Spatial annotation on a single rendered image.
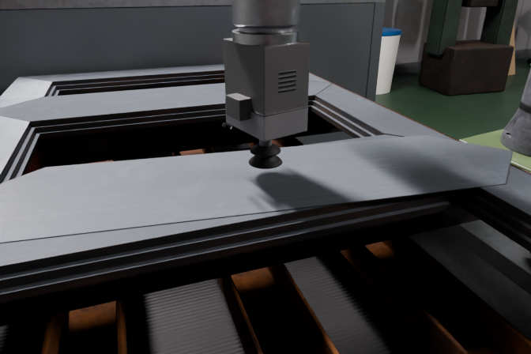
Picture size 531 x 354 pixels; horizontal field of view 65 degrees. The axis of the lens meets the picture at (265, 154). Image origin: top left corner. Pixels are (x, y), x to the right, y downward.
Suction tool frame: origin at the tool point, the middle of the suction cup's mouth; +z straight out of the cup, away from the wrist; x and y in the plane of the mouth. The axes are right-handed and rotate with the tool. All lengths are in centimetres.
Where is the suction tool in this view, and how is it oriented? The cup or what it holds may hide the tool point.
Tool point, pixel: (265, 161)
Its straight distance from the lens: 52.8
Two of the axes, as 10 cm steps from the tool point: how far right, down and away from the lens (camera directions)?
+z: 0.0, 9.2, 3.9
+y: 5.8, 3.2, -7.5
